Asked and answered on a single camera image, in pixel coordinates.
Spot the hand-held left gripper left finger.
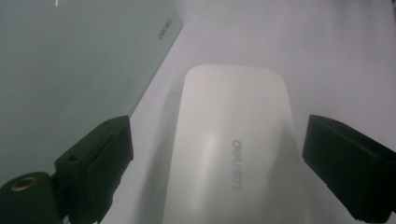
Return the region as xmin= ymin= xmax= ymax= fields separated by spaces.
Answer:
xmin=54 ymin=115 xmax=134 ymax=224

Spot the white board eraser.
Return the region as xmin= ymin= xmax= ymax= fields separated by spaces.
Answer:
xmin=162 ymin=63 xmax=310 ymax=224

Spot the glass whiteboard with red scribble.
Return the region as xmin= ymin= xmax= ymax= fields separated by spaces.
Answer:
xmin=0 ymin=0 xmax=184 ymax=189

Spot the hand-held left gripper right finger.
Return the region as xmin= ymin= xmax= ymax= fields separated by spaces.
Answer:
xmin=301 ymin=114 xmax=396 ymax=224

